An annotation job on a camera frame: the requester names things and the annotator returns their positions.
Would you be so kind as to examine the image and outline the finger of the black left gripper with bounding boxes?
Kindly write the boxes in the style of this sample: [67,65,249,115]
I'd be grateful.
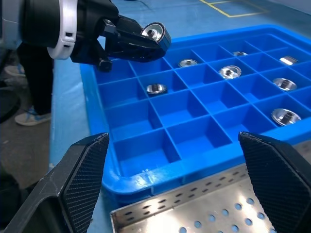
[116,14,159,49]
[107,44,169,62]

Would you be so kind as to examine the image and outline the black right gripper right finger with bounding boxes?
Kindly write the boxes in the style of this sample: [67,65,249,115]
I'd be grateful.
[238,131,311,233]

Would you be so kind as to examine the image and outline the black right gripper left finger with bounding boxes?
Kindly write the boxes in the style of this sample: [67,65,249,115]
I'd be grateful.
[3,132,110,233]

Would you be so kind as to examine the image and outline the blue plastic compartment tray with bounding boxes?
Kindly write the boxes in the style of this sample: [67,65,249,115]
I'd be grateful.
[79,24,311,203]

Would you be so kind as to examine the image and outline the perforated steel tray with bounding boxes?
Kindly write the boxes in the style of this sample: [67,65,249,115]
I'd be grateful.
[109,139,311,233]

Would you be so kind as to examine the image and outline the white and blue sneaker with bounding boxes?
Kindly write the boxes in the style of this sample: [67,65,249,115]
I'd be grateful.
[14,106,52,127]
[3,64,26,78]

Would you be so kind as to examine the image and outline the person's black trouser leg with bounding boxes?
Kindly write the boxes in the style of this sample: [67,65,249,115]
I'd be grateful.
[17,40,54,115]

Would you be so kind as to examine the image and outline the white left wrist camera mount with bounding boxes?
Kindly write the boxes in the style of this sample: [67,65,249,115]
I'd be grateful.
[47,0,79,60]

